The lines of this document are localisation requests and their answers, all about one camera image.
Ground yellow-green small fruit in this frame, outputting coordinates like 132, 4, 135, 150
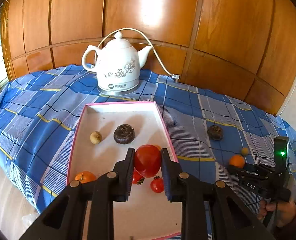
241, 147, 249, 156
90, 131, 102, 145

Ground white ceramic electric kettle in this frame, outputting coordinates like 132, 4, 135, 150
81, 29, 153, 95

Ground blue plaid tablecloth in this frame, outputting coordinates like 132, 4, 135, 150
0, 64, 296, 240

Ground red tomato with stem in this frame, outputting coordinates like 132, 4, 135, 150
150, 176, 164, 193

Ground white plastic bag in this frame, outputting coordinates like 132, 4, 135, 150
21, 212, 39, 231

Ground right hand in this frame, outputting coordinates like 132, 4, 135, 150
258, 199, 296, 228

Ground wooden wardrobe panels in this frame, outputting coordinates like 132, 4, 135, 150
1, 0, 296, 114

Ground pink white shallow box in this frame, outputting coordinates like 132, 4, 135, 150
67, 102, 182, 239

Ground white kettle power cable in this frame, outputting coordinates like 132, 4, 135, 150
93, 28, 180, 82

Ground large orange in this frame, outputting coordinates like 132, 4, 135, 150
229, 155, 245, 169

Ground dark brown mangosteen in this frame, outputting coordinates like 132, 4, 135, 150
113, 124, 135, 144
207, 125, 223, 141

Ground orange mandarin with stem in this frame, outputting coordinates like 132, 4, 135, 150
75, 171, 97, 184

